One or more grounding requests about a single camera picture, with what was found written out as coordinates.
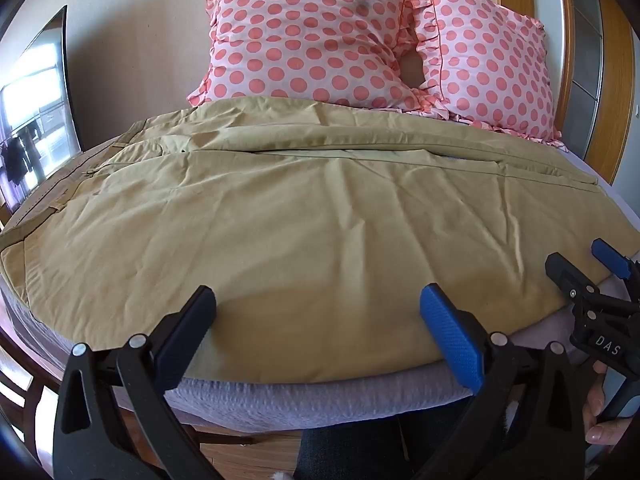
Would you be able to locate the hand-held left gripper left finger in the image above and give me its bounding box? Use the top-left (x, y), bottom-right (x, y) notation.
top-left (52, 285), bottom-right (221, 480)

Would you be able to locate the small pink polka dot pillow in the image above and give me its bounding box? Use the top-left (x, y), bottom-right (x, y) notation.
top-left (404, 0), bottom-right (566, 147)

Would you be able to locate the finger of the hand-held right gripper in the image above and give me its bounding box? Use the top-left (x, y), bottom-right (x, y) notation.
top-left (591, 238), bottom-right (640, 307)
top-left (544, 252), bottom-right (602, 322)

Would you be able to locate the olive khaki bed cover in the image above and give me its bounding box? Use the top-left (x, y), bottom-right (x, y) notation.
top-left (0, 97), bottom-right (612, 387)

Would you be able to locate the black flat screen television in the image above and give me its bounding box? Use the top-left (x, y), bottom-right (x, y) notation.
top-left (0, 5), bottom-right (84, 217)

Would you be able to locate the dark wooden furniture frame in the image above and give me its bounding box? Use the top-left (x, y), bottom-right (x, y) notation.
top-left (0, 329), bottom-right (68, 443)

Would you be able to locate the grey bed mattress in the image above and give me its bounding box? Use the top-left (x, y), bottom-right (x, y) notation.
top-left (0, 132), bottom-right (640, 436)

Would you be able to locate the person's right hand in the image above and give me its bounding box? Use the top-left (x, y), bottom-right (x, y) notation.
top-left (582, 360), bottom-right (640, 447)

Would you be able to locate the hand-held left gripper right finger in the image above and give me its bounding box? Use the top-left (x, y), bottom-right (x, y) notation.
top-left (414, 282), bottom-right (589, 480)

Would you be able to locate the wooden framed wardrobe door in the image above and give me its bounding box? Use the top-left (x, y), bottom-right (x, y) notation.
top-left (569, 0), bottom-right (637, 187)

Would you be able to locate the large pink polka dot pillow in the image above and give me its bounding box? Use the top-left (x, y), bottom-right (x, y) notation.
top-left (187, 0), bottom-right (435, 112)

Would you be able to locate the person's leg in dark jeans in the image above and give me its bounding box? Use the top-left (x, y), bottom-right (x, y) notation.
top-left (292, 397), bottom-right (506, 480)

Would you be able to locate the wooden headboard frame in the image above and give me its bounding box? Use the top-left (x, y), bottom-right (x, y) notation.
top-left (494, 0), bottom-right (576, 153)

